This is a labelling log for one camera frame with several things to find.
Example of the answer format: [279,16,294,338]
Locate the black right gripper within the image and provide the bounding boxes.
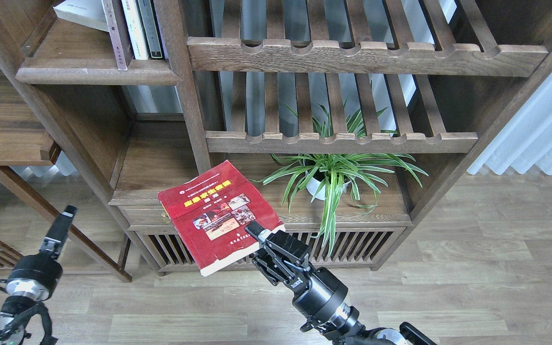
[245,221,350,322]

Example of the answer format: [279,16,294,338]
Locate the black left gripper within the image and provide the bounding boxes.
[0,205,78,301]

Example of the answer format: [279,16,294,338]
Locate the red book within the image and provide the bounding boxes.
[158,160,285,276]

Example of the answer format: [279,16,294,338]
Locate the maroon book white characters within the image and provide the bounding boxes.
[101,0,133,71]

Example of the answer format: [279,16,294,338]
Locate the yellow-green book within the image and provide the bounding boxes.
[53,0,109,32]

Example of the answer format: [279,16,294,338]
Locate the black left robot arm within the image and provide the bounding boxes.
[0,205,77,345]

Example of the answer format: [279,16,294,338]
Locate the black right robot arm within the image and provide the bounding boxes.
[245,221,432,345]

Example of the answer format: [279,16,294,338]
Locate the green spider plant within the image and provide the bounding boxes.
[252,96,428,257]

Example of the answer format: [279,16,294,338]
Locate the brass drawer knob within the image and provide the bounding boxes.
[161,213,171,224]

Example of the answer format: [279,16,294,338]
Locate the wooden side table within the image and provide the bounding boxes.
[0,70,131,282]

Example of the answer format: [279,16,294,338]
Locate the dark wooden bookshelf cabinet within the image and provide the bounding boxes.
[0,0,552,275]

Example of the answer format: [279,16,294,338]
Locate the white upright book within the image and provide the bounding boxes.
[121,0,150,60]

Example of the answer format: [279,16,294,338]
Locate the dark green upright book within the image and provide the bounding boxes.
[137,0,165,60]

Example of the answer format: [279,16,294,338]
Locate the white curtain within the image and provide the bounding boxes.
[467,73,552,175]

